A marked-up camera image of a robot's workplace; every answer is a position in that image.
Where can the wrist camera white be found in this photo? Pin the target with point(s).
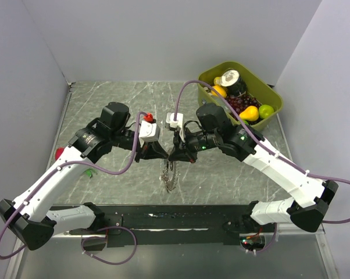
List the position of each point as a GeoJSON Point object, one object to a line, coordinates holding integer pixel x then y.
{"type": "Point", "coordinates": [175, 123]}
{"type": "Point", "coordinates": [149, 130]}

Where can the dark red grapes bunch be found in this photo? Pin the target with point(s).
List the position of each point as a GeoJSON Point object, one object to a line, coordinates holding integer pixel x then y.
{"type": "Point", "coordinates": [240, 103]}

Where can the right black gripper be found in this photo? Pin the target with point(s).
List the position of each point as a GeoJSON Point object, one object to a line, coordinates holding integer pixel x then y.
{"type": "Point", "coordinates": [183, 154]}

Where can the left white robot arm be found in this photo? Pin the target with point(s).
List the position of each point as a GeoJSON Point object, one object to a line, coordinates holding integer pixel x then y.
{"type": "Point", "coordinates": [29, 216]}

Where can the red dragon fruit toy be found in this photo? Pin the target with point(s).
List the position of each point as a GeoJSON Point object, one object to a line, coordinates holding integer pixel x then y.
{"type": "Point", "coordinates": [59, 152]}

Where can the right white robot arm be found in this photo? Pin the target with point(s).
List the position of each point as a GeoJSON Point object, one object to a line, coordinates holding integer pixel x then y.
{"type": "Point", "coordinates": [309, 197]}

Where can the black can with white lid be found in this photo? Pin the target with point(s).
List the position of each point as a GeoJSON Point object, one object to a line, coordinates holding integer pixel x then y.
{"type": "Point", "coordinates": [232, 81]}

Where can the green lime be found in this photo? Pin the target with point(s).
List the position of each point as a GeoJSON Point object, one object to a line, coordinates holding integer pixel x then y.
{"type": "Point", "coordinates": [265, 111]}

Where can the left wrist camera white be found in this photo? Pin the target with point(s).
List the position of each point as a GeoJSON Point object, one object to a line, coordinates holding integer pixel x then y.
{"type": "Point", "coordinates": [149, 130]}

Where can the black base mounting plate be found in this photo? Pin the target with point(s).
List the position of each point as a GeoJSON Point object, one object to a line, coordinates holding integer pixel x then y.
{"type": "Point", "coordinates": [175, 224]}

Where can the orange fruit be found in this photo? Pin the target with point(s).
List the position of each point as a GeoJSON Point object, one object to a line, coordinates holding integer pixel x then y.
{"type": "Point", "coordinates": [220, 90]}

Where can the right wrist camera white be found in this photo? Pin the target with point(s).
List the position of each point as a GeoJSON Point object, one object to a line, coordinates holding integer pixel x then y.
{"type": "Point", "coordinates": [175, 123]}

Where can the large metal keyring with keys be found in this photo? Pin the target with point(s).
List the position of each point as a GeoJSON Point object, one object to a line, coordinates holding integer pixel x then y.
{"type": "Point", "coordinates": [169, 175]}

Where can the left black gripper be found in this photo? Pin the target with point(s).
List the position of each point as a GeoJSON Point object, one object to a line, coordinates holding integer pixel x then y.
{"type": "Point", "coordinates": [154, 150]}

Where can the yellow pear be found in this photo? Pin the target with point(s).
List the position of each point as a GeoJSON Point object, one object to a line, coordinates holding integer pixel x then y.
{"type": "Point", "coordinates": [251, 113]}

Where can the olive green plastic bin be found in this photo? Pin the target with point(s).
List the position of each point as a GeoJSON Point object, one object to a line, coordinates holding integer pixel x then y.
{"type": "Point", "coordinates": [255, 87]}

